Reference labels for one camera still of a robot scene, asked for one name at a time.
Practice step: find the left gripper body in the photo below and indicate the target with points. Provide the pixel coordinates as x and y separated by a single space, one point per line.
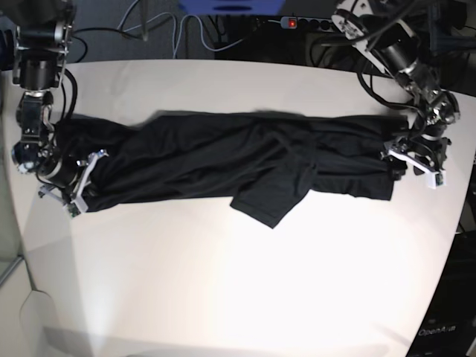
427 157

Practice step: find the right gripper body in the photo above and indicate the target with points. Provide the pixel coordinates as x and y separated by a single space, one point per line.
64 178

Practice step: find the dark long-sleeve T-shirt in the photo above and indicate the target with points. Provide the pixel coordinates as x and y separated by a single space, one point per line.
266 162

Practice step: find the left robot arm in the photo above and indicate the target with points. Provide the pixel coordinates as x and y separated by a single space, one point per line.
377 30

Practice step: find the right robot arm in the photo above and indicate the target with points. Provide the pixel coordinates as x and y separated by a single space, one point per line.
43 34

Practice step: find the glass side panel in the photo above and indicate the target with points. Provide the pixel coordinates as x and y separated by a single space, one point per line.
11 246

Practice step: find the black OpenArm control box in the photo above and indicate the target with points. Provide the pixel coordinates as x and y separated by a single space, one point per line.
448 328

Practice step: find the blue plastic bin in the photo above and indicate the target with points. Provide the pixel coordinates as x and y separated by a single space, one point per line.
232 7

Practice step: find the grey power strip red switch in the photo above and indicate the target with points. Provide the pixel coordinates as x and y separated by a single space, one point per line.
307 23

